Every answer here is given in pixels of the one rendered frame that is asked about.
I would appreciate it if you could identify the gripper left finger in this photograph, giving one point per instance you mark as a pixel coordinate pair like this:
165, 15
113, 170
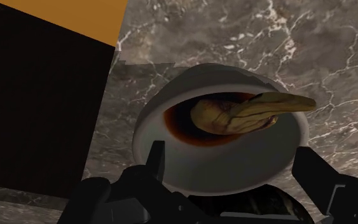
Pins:
129, 192

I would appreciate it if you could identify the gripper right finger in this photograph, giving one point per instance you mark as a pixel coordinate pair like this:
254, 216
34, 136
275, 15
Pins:
321, 180

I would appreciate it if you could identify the white bowl with brown inside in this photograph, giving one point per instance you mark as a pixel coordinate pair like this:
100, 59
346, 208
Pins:
228, 164

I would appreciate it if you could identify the yellow banana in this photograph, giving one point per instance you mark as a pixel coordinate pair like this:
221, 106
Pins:
247, 114

